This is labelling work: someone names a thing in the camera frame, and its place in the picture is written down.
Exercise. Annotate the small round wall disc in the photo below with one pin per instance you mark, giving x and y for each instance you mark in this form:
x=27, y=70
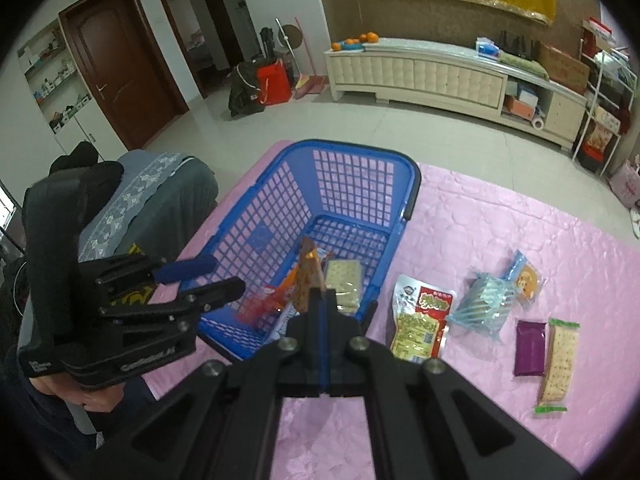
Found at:
x=295, y=35

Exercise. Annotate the red orange snack packet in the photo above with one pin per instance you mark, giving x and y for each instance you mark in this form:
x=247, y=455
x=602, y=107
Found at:
x=260, y=305

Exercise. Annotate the dark cloth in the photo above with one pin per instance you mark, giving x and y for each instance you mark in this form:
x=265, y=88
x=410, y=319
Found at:
x=75, y=157

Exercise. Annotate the cracker packet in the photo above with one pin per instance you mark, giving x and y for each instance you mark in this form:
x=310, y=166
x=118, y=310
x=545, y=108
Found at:
x=557, y=365
x=345, y=280

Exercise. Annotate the pink bag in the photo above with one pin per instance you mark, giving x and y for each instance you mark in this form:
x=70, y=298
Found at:
x=627, y=185

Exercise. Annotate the boxes in cabinet shelf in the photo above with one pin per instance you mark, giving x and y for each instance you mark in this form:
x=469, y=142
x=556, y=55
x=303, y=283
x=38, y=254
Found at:
x=520, y=100

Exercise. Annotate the red bag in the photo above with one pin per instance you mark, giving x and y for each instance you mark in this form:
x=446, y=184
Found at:
x=273, y=85

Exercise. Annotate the wall shelf with items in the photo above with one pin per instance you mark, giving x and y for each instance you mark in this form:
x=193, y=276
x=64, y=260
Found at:
x=55, y=80

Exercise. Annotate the cardboard box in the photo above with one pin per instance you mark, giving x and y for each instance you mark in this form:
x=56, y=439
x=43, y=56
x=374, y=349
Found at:
x=565, y=67

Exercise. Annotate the grey chair cover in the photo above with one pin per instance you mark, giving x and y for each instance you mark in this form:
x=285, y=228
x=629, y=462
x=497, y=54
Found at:
x=175, y=195

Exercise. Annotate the green folded cushion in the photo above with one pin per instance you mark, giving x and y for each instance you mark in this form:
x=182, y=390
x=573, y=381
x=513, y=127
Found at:
x=522, y=65

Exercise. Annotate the light blue striped snack packet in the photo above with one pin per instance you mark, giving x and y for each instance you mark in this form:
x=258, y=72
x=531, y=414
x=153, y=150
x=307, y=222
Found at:
x=480, y=305

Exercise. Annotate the blue tissue box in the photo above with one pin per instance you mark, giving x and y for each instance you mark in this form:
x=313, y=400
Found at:
x=487, y=50

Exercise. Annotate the broom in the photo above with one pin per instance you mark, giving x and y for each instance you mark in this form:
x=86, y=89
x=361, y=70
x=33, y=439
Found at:
x=310, y=82

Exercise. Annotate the black bag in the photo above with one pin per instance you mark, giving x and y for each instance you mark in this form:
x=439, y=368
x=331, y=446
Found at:
x=242, y=92

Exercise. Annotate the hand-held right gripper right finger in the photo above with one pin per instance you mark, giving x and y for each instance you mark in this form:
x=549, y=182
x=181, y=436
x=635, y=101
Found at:
x=341, y=327

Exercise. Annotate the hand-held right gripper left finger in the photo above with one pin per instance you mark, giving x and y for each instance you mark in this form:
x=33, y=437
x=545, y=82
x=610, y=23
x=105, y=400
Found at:
x=312, y=322

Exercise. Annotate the blue round cake packet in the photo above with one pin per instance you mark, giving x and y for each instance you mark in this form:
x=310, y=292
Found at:
x=527, y=280

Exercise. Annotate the mop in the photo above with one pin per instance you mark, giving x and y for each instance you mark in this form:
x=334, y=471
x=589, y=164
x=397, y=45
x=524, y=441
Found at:
x=287, y=55

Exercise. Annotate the dark purple snack packet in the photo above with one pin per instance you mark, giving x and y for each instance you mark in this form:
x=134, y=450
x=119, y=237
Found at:
x=530, y=347

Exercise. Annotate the blue plastic basket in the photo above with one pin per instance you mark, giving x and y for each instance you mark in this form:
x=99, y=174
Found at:
x=350, y=185

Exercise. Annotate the pink tablecloth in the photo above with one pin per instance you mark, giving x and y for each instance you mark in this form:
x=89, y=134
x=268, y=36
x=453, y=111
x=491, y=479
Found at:
x=475, y=220

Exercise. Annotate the light blue cartoon snack packet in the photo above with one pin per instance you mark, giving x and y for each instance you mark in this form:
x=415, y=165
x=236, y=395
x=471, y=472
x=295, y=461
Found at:
x=282, y=322

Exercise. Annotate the white red yellow snack packet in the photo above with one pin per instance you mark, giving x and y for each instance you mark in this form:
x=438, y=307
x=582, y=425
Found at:
x=420, y=330

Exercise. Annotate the orange brown snack stick packet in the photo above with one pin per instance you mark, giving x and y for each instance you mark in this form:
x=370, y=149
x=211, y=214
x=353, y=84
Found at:
x=306, y=282

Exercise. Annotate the person's left hand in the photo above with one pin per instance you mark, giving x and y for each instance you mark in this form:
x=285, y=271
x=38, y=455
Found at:
x=95, y=399

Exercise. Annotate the white paper roll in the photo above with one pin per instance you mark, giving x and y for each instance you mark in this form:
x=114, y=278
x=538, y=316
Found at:
x=538, y=123

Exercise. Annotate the plate of oranges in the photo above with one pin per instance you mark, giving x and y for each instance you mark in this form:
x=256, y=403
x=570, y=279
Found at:
x=357, y=41

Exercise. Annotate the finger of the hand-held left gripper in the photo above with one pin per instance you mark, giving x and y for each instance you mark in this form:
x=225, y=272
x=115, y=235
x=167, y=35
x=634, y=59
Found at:
x=215, y=294
x=185, y=267

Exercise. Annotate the brown wooden door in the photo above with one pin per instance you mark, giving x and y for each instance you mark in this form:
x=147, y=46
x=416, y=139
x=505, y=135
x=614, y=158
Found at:
x=120, y=65

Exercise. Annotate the cream tv cabinet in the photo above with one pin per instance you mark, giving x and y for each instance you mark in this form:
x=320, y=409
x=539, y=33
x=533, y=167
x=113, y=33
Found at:
x=425, y=75

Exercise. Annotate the white metal rack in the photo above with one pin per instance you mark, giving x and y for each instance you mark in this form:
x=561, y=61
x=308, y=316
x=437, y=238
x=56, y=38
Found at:
x=602, y=110

